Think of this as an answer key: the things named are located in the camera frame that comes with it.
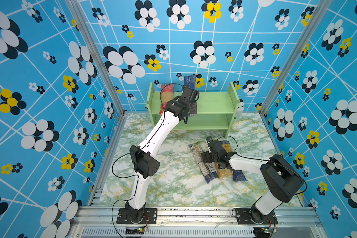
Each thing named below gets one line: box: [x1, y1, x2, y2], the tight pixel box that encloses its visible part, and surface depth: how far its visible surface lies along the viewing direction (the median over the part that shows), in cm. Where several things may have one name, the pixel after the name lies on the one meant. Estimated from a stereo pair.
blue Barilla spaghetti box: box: [183, 74, 196, 90], surface depth 86 cm
